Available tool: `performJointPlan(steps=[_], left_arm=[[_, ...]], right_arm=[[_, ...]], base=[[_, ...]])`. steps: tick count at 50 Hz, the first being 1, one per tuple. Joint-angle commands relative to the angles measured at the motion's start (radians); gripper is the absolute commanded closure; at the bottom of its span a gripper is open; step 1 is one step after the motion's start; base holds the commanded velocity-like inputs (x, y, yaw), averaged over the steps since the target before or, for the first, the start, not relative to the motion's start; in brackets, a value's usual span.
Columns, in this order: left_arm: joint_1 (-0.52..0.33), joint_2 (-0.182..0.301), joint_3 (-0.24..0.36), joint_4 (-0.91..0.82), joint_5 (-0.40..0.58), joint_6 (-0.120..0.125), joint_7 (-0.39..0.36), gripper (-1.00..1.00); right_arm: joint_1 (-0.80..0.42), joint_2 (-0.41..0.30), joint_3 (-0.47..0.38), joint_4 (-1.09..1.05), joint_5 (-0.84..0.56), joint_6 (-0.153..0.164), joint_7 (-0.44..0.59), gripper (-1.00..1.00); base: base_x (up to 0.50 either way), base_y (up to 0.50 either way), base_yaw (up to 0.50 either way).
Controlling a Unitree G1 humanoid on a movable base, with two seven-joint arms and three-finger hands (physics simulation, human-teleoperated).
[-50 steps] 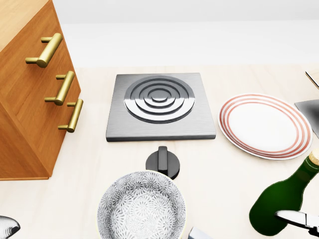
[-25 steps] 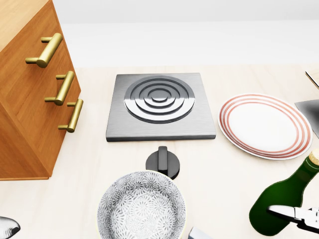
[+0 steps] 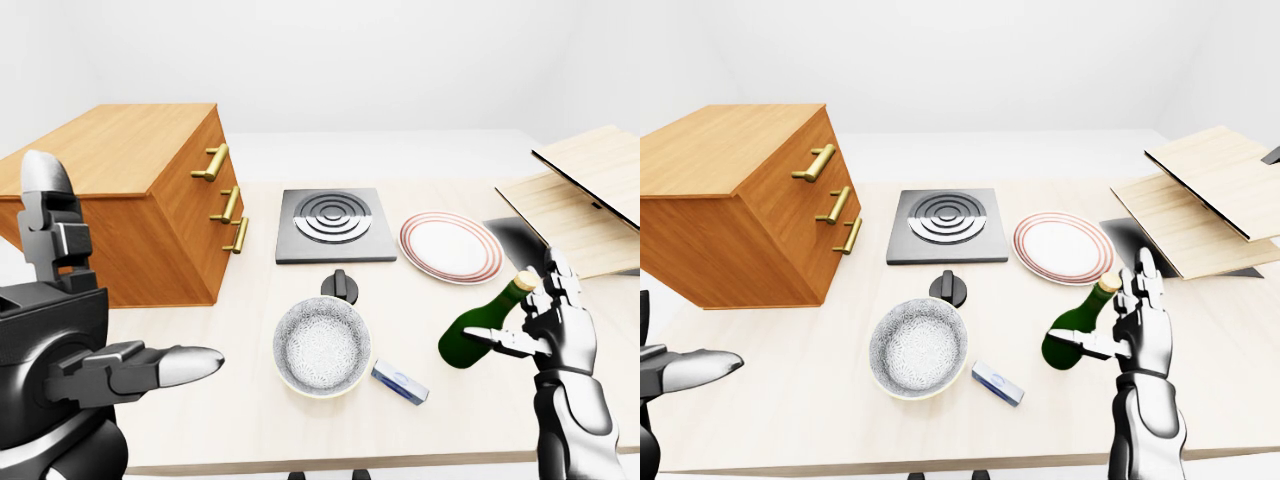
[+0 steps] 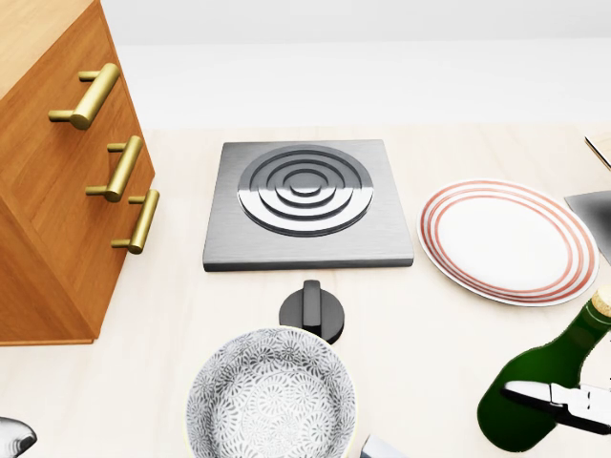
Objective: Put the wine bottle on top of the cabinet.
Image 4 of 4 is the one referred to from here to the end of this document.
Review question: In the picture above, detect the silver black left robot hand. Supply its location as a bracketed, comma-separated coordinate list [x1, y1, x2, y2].
[0, 415, 39, 458]

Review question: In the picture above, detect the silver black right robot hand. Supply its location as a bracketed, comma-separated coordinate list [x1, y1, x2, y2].
[499, 380, 611, 436]

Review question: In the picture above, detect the green wine bottle with cork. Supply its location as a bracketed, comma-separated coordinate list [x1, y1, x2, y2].
[475, 287, 611, 454]

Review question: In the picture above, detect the wooden cabinet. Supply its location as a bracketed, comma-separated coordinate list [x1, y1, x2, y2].
[0, 0, 157, 346]

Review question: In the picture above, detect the white plate with red rings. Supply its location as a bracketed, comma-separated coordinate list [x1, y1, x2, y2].
[416, 177, 600, 308]

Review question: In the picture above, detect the small wooden drawer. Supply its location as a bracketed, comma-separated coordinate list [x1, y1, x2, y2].
[59, 142, 157, 341]

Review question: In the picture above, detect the flat grey metal object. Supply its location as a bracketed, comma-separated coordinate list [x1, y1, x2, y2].
[563, 190, 611, 266]

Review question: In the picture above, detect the shiny silver object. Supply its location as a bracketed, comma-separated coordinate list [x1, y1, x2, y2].
[359, 433, 408, 458]

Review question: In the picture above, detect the pale flat board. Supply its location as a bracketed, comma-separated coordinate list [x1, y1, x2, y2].
[583, 135, 611, 174]

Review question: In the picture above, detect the grey floral patterned bowl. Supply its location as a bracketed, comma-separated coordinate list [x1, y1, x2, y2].
[184, 325, 359, 458]

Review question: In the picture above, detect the medium wooden drawer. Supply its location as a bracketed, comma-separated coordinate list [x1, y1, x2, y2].
[26, 87, 148, 281]

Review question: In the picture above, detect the round black stove knob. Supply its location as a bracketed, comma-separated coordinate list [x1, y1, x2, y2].
[278, 279, 347, 345]

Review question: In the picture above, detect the flat grey stove plate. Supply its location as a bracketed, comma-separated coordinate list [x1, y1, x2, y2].
[201, 138, 415, 274]

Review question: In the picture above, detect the large wooden drawer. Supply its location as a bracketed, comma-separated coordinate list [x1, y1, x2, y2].
[0, 3, 131, 204]

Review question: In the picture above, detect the short brass drawer handle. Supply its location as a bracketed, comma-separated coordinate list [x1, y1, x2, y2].
[110, 188, 161, 256]

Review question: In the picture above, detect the medium brass drawer handle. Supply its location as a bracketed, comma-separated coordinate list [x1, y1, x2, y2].
[85, 135, 145, 203]

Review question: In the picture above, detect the long brass drawer handle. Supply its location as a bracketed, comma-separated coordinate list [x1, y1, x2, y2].
[47, 62, 122, 132]

